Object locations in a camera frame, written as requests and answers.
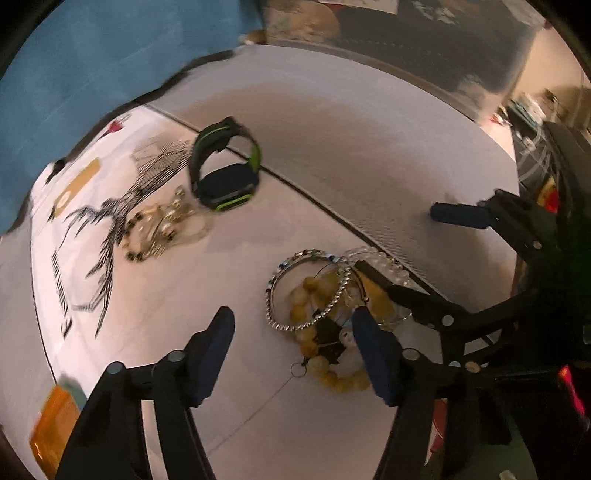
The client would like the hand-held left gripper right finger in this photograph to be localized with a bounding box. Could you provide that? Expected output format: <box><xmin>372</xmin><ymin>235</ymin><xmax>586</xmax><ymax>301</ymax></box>
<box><xmin>352</xmin><ymin>307</ymin><xmax>483</xmax><ymax>480</ymax></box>

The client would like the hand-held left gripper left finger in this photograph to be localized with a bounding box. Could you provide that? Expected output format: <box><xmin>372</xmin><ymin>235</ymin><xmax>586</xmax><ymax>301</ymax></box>
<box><xmin>54</xmin><ymin>306</ymin><xmax>236</xmax><ymax>480</ymax></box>

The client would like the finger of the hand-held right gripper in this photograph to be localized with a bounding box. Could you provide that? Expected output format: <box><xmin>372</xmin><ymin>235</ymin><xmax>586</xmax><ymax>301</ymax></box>
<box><xmin>355</xmin><ymin>259</ymin><xmax>523</xmax><ymax>346</ymax></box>
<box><xmin>430</xmin><ymin>188</ymin><xmax>561</xmax><ymax>254</ymax></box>

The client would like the clear bead bracelet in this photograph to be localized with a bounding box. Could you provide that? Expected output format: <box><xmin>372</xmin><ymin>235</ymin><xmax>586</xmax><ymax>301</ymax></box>
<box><xmin>344</xmin><ymin>247</ymin><xmax>419</xmax><ymax>291</ymax></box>

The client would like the silver twisted bangle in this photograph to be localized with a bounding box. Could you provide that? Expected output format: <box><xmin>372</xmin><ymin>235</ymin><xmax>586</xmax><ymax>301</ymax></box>
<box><xmin>265</xmin><ymin>249</ymin><xmax>354</xmax><ymax>332</ymax></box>

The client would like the yellow bead bracelet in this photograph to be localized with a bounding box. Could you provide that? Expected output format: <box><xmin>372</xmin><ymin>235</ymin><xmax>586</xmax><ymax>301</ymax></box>
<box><xmin>288</xmin><ymin>272</ymin><xmax>398</xmax><ymax>394</ymax></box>

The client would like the black gold bead necklace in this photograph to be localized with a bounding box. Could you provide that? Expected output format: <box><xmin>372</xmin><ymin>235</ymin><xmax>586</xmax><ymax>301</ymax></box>
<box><xmin>121</xmin><ymin>210</ymin><xmax>169</xmax><ymax>264</ymax></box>

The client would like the gold chain necklace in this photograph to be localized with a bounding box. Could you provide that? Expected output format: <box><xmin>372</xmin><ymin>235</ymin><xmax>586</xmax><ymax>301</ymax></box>
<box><xmin>143</xmin><ymin>185</ymin><xmax>215</xmax><ymax>245</ymax></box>

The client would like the black paper tag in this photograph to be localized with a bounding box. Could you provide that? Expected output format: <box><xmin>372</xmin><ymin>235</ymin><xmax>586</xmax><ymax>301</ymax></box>
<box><xmin>300</xmin><ymin>318</ymin><xmax>352</xmax><ymax>366</ymax></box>

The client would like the white printed cloth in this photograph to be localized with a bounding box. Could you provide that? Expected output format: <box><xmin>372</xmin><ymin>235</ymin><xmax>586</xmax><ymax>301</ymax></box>
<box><xmin>28</xmin><ymin>105</ymin><xmax>439</xmax><ymax>480</ymax></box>

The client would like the grey ribbed table mat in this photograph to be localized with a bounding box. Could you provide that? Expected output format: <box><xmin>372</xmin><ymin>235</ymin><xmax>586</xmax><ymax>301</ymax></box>
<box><xmin>148</xmin><ymin>44</ymin><xmax>520</xmax><ymax>301</ymax></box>

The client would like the black green smartwatch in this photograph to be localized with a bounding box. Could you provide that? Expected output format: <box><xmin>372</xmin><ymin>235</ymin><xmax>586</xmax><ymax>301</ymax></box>
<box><xmin>188</xmin><ymin>117</ymin><xmax>263</xmax><ymax>212</ymax></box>

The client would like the orange box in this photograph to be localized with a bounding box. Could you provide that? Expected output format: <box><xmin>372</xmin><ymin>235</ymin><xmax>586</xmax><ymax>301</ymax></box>
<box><xmin>30</xmin><ymin>383</ymin><xmax>83</xmax><ymax>476</ymax></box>

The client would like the beige soft object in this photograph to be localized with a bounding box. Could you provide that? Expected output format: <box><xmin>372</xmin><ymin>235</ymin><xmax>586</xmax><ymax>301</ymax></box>
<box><xmin>265</xmin><ymin>0</ymin><xmax>340</xmax><ymax>44</ymax></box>

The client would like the blue curtain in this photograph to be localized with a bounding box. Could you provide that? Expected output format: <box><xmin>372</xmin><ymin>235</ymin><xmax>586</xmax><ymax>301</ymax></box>
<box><xmin>0</xmin><ymin>0</ymin><xmax>264</xmax><ymax>236</ymax></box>

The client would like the thin wire hoop bangle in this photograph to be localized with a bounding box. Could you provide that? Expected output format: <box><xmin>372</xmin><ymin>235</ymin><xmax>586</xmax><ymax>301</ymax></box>
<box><xmin>342</xmin><ymin>268</ymin><xmax>414</xmax><ymax>334</ymax></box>

